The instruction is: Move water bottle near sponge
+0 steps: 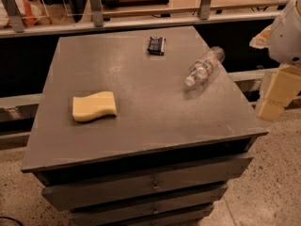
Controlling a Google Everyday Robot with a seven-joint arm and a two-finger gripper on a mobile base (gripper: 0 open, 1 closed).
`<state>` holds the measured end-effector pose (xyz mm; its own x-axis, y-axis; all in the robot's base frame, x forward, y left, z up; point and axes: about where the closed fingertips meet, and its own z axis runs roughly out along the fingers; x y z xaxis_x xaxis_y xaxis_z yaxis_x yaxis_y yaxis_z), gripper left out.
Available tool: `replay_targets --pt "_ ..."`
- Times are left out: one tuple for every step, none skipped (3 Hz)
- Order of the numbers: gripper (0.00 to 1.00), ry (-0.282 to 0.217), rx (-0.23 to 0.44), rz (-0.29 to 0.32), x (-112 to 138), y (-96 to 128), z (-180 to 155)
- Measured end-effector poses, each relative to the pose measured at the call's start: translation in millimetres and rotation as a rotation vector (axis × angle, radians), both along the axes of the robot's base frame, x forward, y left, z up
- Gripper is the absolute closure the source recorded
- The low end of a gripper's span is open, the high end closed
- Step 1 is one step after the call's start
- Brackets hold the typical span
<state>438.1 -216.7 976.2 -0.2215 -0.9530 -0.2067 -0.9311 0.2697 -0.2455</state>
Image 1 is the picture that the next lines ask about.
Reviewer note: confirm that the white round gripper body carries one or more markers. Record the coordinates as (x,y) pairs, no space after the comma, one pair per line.
(288,37)

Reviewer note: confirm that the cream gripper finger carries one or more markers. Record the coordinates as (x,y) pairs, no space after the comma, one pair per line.
(284,86)
(261,40)

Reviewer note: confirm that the clear plastic water bottle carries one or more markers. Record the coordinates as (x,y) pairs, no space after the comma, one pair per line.
(205,66)

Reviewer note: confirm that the yellow sponge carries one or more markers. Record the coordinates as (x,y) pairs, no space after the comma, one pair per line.
(94,106)

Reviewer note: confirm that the black snack bar wrapper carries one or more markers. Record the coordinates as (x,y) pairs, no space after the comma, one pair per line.
(157,46)

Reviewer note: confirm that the grey drawer cabinet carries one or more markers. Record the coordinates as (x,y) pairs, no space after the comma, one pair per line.
(166,156)

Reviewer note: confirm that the orange and white bag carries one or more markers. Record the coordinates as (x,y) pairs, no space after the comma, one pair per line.
(32,14)

